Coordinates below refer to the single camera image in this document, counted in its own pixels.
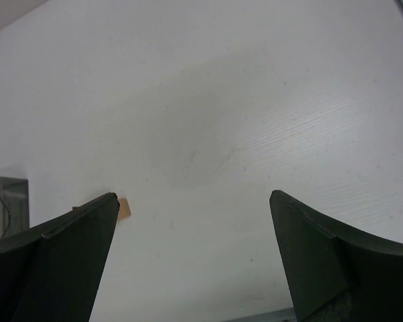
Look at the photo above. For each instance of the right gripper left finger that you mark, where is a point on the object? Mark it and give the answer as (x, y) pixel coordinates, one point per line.
(52, 271)

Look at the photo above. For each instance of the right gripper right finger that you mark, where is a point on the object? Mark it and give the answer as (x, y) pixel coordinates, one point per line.
(336, 272)

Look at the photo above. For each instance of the grey transparent plastic bin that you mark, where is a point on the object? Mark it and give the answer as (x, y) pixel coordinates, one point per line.
(14, 206)

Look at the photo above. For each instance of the light wooden plank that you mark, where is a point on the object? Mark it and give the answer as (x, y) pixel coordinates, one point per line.
(124, 208)

